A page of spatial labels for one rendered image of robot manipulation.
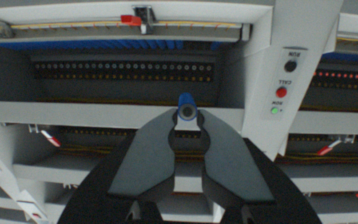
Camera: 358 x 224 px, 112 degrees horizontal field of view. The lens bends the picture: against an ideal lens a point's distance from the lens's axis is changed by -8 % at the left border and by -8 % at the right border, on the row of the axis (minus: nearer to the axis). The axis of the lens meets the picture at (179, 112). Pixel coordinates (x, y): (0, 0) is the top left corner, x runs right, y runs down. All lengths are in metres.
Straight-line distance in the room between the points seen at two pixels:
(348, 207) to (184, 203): 0.68
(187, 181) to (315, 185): 0.36
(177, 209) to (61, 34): 0.61
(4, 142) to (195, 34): 0.57
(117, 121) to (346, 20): 0.41
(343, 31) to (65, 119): 0.55
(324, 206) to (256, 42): 0.75
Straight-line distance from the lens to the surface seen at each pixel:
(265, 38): 0.25
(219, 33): 0.27
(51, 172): 0.53
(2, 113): 0.46
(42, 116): 0.39
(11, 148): 0.61
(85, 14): 0.29
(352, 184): 0.64
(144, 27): 0.24
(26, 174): 0.60
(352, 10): 0.33
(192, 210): 0.62
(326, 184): 0.57
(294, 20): 0.27
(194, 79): 0.39
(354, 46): 0.45
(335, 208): 0.89
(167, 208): 0.62
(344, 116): 0.42
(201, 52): 0.37
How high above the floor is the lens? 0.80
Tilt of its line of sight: 27 degrees up
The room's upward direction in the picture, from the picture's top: 179 degrees counter-clockwise
